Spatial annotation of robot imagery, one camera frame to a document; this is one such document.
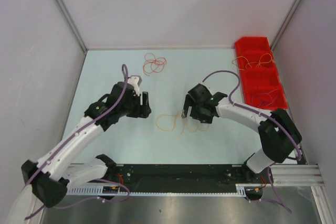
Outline red orange wire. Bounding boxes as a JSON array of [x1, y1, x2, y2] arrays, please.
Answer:
[[142, 52, 168, 76]]

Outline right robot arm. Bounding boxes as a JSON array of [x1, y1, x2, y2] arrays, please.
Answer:
[[181, 83, 302, 183]]

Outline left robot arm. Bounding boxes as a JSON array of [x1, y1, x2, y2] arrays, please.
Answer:
[[21, 76, 151, 208]]

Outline red compartment bin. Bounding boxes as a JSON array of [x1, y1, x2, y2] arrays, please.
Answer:
[[232, 37, 288, 111]]

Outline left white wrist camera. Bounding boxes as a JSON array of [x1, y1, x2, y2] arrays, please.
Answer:
[[128, 75, 142, 96]]

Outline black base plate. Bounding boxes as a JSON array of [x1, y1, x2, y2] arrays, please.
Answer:
[[86, 163, 274, 194]]

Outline grey slotted cable duct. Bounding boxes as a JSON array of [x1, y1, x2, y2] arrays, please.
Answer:
[[66, 184, 262, 197]]

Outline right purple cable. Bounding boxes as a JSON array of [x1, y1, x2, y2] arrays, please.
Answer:
[[202, 70, 302, 214]]

